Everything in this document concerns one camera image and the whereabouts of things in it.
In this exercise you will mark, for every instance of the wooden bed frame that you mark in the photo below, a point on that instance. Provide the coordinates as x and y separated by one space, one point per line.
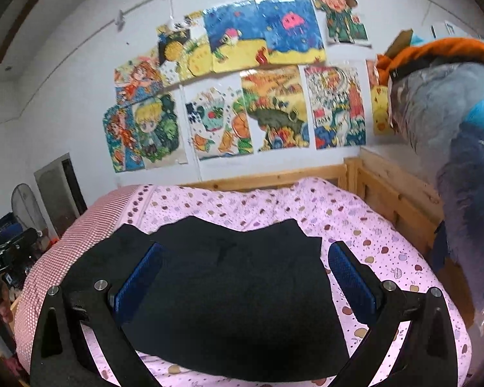
387 216

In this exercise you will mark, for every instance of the red haired elf drawing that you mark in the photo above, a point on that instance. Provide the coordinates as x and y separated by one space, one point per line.
344 25

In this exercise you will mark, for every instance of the orange fruit teapot drawing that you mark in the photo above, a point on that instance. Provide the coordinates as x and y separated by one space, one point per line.
218 123

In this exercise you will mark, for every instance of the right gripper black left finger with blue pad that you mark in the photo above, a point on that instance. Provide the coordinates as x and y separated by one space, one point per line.
108 298

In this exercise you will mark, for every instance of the blond anime character drawing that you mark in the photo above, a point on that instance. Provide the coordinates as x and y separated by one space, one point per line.
145 135

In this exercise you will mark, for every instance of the grey wall panel box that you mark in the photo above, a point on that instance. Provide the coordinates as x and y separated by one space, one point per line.
61 193

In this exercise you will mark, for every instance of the orange blanket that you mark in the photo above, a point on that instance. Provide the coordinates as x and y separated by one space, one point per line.
469 49

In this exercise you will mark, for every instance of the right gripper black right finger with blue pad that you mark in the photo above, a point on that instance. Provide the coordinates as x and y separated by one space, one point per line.
427 356

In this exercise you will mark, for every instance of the blue sea yellow beach painting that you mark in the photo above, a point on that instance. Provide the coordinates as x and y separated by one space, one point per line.
237 36

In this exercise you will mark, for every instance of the red haired girl drawing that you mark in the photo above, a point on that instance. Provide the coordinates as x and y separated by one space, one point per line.
138 79

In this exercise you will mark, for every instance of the large black coat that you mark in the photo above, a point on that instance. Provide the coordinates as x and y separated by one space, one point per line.
255 306

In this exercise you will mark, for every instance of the yellow bear duck drawing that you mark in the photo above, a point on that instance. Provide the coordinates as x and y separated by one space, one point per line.
381 122

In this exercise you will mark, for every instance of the pink patterned bed quilt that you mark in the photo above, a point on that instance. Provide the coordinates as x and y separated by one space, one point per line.
149 207

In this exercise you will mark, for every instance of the grey electric fan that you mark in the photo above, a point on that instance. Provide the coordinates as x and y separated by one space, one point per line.
26 209

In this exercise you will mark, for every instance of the black hill landscape drawing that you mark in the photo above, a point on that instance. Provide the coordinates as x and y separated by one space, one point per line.
275 101

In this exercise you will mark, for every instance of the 2024 dragon drawing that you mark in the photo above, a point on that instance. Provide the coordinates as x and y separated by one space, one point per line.
337 105

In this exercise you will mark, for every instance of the bagged blue grey bedding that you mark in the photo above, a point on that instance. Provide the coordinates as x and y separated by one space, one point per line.
439 111

